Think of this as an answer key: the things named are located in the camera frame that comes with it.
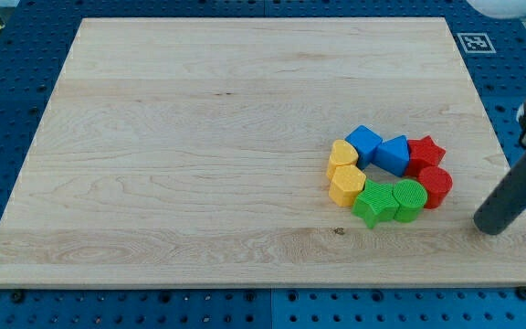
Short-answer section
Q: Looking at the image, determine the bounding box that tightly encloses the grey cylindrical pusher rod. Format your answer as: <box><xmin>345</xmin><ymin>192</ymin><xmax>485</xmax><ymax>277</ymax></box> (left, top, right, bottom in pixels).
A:
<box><xmin>473</xmin><ymin>152</ymin><xmax>526</xmax><ymax>235</ymax></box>

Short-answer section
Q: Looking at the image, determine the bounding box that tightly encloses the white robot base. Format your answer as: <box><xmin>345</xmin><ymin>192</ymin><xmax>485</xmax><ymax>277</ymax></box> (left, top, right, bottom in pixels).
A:
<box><xmin>467</xmin><ymin>0</ymin><xmax>526</xmax><ymax>19</ymax></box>

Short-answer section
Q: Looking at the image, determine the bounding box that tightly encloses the red cylinder block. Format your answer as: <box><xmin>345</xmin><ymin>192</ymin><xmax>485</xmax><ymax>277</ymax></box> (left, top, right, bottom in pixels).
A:
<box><xmin>417</xmin><ymin>166</ymin><xmax>453</xmax><ymax>209</ymax></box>

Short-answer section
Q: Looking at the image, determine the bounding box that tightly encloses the white fiducial marker tag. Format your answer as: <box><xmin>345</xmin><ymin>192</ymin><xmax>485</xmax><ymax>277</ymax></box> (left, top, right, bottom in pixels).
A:
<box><xmin>458</xmin><ymin>32</ymin><xmax>496</xmax><ymax>54</ymax></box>

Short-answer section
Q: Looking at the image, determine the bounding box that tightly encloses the red star block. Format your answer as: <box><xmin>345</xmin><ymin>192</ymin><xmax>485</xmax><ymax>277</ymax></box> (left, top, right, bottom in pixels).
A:
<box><xmin>405</xmin><ymin>135</ymin><xmax>447</xmax><ymax>177</ymax></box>

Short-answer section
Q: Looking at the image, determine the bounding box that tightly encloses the green cylinder block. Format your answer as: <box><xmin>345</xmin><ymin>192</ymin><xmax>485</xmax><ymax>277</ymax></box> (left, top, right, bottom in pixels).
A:
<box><xmin>393</xmin><ymin>179</ymin><xmax>428</xmax><ymax>223</ymax></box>

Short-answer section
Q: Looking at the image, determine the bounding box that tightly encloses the blue triangle block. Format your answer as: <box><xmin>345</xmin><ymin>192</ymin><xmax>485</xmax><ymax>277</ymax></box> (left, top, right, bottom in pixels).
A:
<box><xmin>372</xmin><ymin>135</ymin><xmax>410</xmax><ymax>177</ymax></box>

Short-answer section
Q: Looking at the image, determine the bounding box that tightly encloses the green star block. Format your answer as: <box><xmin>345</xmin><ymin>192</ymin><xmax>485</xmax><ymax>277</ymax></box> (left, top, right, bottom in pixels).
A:
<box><xmin>352</xmin><ymin>179</ymin><xmax>399</xmax><ymax>229</ymax></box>

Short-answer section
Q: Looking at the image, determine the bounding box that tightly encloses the blue cube block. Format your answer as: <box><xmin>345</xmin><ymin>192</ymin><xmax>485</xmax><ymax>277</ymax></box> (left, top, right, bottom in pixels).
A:
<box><xmin>345</xmin><ymin>125</ymin><xmax>383</xmax><ymax>169</ymax></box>

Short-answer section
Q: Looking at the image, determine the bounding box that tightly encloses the yellow hexagon block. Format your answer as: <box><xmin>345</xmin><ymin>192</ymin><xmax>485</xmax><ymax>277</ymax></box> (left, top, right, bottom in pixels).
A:
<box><xmin>329</xmin><ymin>164</ymin><xmax>367</xmax><ymax>207</ymax></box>

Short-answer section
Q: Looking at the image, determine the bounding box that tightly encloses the yellow heart block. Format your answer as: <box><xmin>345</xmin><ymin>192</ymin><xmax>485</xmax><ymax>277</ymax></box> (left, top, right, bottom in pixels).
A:
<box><xmin>326</xmin><ymin>139</ymin><xmax>359</xmax><ymax>180</ymax></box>

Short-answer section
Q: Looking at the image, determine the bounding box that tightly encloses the wooden board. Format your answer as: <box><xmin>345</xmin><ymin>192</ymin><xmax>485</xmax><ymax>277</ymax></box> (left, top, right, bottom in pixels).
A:
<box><xmin>0</xmin><ymin>17</ymin><xmax>526</xmax><ymax>290</ymax></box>

